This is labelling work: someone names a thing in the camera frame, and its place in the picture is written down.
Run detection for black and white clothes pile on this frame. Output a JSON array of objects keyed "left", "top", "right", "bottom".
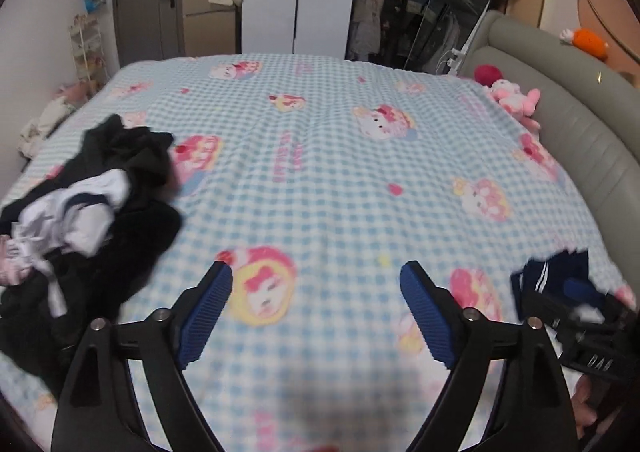
[{"left": 1, "top": 115, "right": 182, "bottom": 397}]

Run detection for open dark wardrobe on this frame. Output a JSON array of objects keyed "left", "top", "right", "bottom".
[{"left": 346, "top": 0, "right": 490, "bottom": 74}]

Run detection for grey padded headboard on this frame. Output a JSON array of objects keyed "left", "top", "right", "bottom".
[{"left": 459, "top": 11, "right": 639, "bottom": 284}]

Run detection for white shelf rack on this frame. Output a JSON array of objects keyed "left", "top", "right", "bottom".
[{"left": 68, "top": 15, "right": 110, "bottom": 95}]

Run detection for small navy striped garment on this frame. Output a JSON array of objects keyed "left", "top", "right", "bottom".
[{"left": 510, "top": 249, "right": 592, "bottom": 321}]

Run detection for pink plush toy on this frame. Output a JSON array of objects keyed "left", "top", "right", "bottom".
[{"left": 473, "top": 65, "right": 541, "bottom": 135}]

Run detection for person's right hand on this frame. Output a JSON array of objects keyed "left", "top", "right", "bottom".
[{"left": 572, "top": 375, "right": 598, "bottom": 438}]

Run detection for blue checkered cartoon blanket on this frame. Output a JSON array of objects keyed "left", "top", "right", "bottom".
[{"left": 8, "top": 54, "right": 634, "bottom": 451}]

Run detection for orange carrot plush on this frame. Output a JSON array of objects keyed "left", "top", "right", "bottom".
[{"left": 560, "top": 28, "right": 608, "bottom": 62}]

